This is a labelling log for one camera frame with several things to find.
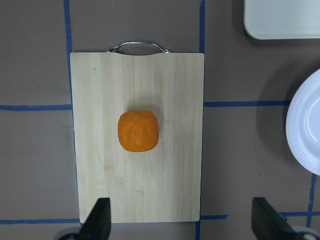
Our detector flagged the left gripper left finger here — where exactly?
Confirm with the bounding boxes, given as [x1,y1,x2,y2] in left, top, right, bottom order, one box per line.
[79,197,111,240]

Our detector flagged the cream bear tray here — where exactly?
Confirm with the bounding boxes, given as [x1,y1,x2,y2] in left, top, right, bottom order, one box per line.
[243,0,320,40]

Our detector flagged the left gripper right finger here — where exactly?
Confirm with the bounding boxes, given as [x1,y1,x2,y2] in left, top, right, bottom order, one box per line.
[251,197,296,240]

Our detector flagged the bamboo cutting board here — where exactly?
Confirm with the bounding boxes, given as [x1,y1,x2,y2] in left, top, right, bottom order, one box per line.
[70,50,205,223]

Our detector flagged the white ribbed plate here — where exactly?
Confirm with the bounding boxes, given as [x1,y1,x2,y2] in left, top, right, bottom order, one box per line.
[285,70,320,175]

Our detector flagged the orange fruit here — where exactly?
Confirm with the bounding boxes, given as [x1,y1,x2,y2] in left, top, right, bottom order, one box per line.
[117,109,160,153]

